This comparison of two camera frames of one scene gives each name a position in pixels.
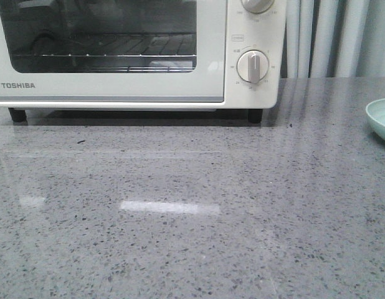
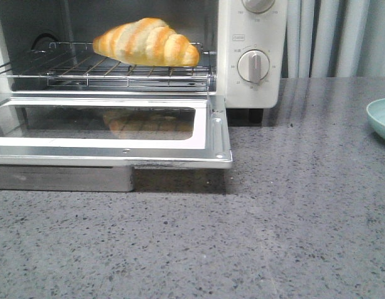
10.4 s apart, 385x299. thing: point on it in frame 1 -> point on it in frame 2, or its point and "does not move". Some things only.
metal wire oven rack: (119, 52) -> (78, 65)
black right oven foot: (255, 115) does not move
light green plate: (379, 111) does not move
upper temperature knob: (257, 6) does not move
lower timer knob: (252, 66) does not move
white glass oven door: (109, 51) -> (159, 132)
